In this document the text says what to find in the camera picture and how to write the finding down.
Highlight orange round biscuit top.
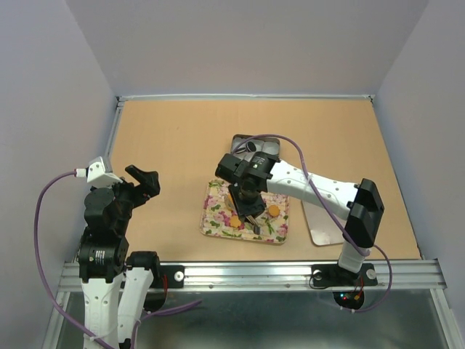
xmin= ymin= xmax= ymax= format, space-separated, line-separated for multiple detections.
xmin=225 ymin=196 xmax=235 ymax=212

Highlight metal tongs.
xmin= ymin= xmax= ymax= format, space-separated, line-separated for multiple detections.
xmin=224 ymin=194 xmax=260 ymax=235

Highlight black sandwich cookie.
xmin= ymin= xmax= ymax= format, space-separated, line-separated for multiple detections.
xmin=246 ymin=142 xmax=256 ymax=152

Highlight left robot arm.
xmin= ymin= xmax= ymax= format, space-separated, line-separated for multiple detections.
xmin=78 ymin=164 xmax=162 ymax=348

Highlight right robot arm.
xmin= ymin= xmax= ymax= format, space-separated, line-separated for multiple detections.
xmin=215 ymin=152 xmax=384 ymax=284

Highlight orange flower cookie left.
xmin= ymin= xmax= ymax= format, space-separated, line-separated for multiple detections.
xmin=230 ymin=216 xmax=242 ymax=229

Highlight orange flower cookie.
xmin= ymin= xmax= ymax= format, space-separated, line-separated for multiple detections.
xmin=267 ymin=205 xmax=280 ymax=217
xmin=230 ymin=216 xmax=242 ymax=229

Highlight orange flower cookie right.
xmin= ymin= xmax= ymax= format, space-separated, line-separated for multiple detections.
xmin=267 ymin=205 xmax=280 ymax=217

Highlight floral serving tray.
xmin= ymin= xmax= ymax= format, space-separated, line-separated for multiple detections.
xmin=200 ymin=180 xmax=290 ymax=245

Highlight brown cookie tin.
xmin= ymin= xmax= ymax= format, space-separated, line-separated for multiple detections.
xmin=230 ymin=135 xmax=280 ymax=161

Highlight brown tin lid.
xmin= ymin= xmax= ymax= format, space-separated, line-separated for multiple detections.
xmin=302 ymin=201 xmax=344 ymax=246

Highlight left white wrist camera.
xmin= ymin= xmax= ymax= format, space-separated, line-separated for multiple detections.
xmin=74 ymin=156 xmax=120 ymax=188

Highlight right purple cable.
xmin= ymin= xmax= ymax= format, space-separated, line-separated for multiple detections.
xmin=232 ymin=134 xmax=395 ymax=313

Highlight purple cable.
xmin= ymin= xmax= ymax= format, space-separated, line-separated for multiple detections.
xmin=34 ymin=170 xmax=203 ymax=346
xmin=232 ymin=134 xmax=395 ymax=313

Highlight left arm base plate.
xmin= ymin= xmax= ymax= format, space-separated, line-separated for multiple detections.
xmin=150 ymin=264 xmax=185 ymax=289

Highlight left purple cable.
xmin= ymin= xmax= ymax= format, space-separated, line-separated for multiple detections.
xmin=34 ymin=170 xmax=203 ymax=346

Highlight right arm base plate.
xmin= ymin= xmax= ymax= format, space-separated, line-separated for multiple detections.
xmin=312 ymin=263 xmax=378 ymax=288

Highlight aluminium front rail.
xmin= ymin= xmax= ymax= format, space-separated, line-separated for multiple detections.
xmin=57 ymin=258 xmax=447 ymax=292

